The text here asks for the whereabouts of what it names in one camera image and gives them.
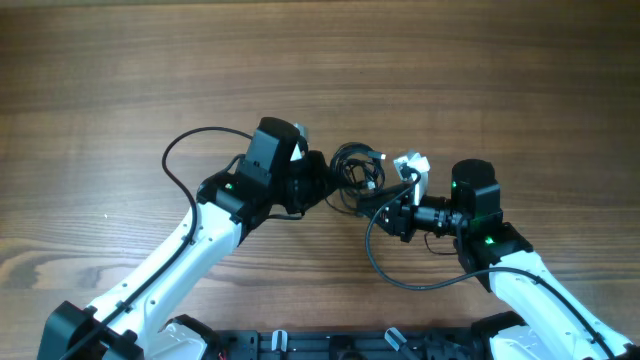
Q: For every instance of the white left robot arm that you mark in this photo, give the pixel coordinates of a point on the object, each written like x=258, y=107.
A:
x=126, y=322

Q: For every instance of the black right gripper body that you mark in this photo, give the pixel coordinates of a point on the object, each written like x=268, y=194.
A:
x=397, y=218

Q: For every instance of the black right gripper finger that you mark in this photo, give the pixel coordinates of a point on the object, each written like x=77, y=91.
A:
x=395, y=190
x=385, y=213

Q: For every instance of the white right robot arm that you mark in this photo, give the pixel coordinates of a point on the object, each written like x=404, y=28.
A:
x=545, y=320

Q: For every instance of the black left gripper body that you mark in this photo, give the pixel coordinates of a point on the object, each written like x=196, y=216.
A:
x=299, y=182

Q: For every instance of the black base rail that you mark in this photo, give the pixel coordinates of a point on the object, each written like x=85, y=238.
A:
x=430, y=344

